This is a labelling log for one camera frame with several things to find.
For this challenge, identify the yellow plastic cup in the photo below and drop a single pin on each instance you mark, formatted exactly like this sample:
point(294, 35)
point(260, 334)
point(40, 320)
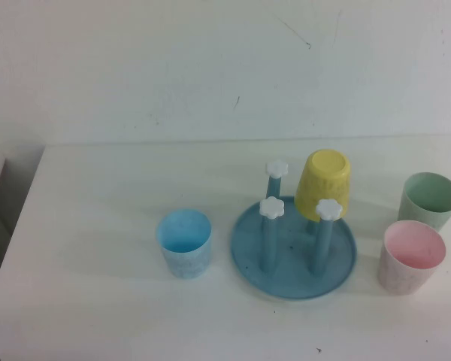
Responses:
point(323, 188)

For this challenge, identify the blue plastic cup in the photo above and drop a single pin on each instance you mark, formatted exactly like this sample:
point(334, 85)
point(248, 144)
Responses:
point(188, 263)

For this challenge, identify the blue cup stand white caps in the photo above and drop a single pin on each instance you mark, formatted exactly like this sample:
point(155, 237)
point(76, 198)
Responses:
point(285, 278)

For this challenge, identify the green plastic cup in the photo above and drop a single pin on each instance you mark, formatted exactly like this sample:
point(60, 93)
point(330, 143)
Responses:
point(409, 214)

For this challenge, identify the pink plastic cup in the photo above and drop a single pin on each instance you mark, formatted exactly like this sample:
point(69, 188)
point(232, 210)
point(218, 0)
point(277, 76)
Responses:
point(398, 278)

